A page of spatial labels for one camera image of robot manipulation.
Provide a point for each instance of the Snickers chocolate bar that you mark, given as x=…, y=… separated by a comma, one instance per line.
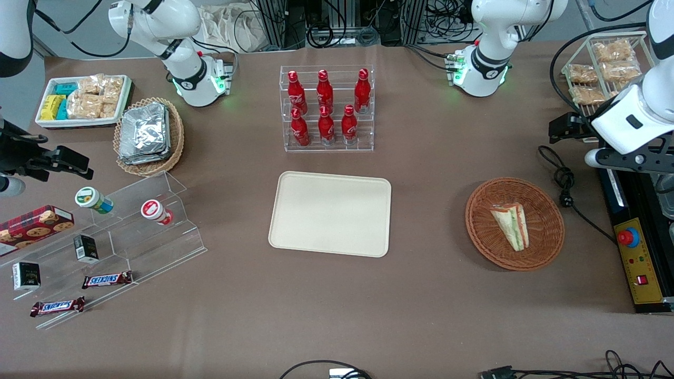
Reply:
x=108, y=279
x=58, y=306

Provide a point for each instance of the light tan wicker basket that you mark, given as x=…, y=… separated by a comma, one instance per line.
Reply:
x=176, y=137

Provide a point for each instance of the yellow snack pack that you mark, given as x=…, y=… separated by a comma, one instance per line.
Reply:
x=51, y=108

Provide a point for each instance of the small black carton box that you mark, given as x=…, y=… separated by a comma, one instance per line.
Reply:
x=26, y=276
x=86, y=248

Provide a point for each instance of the silver foil pouch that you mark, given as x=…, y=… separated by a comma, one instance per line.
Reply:
x=166, y=152
x=145, y=129

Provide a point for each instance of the red emergency stop button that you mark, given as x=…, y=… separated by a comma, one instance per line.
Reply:
x=627, y=237

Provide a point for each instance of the green lid yogurt cup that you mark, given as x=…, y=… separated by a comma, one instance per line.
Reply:
x=92, y=199

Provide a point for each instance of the teal snack pack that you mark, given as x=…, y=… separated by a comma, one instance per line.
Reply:
x=62, y=110
x=66, y=88

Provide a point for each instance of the red lid yogurt cup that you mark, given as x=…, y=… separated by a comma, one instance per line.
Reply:
x=155, y=211

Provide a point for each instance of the black and yellow control box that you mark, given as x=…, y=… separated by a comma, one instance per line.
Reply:
x=640, y=273

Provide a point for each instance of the red tartan cookie box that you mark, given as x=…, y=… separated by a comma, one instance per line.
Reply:
x=34, y=229

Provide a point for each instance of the clear bag rice crackers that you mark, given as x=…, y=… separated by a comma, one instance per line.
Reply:
x=90, y=85
x=112, y=89
x=108, y=110
x=84, y=107

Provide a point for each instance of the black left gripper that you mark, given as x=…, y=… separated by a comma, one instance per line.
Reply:
x=578, y=129

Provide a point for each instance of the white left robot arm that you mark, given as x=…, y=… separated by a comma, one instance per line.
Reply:
x=489, y=31

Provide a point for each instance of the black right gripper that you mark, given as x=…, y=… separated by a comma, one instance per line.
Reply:
x=20, y=152

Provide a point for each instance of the clear bag brown biscuits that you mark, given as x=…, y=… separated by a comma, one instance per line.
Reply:
x=587, y=95
x=621, y=72
x=582, y=73
x=613, y=51

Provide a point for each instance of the beige plastic tray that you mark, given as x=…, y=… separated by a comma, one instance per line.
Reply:
x=330, y=213

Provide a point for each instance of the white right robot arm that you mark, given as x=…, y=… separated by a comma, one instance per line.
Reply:
x=158, y=21

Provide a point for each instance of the aluminium profile frame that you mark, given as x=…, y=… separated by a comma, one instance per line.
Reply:
x=274, y=23
x=413, y=21

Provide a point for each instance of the white cloth bag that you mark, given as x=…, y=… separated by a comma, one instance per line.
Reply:
x=231, y=29

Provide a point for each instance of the clear acrylic stepped shelf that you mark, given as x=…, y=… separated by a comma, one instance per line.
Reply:
x=137, y=247

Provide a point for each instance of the brown wicker basket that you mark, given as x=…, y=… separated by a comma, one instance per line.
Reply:
x=545, y=231

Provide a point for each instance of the white rectangular snack bin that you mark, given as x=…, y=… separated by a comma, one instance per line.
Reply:
x=47, y=124

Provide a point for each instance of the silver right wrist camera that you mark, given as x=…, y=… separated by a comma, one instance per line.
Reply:
x=11, y=186

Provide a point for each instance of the red Coca-Cola bottle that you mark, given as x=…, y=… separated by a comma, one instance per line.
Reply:
x=325, y=92
x=362, y=92
x=296, y=95
x=349, y=127
x=326, y=129

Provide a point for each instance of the clear acrylic bottle rack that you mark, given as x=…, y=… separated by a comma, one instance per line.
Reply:
x=337, y=150

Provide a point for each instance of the red soda cans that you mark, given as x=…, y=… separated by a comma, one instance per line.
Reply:
x=299, y=130

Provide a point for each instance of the triangular wrapped sandwich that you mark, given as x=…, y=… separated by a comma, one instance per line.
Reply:
x=511, y=223

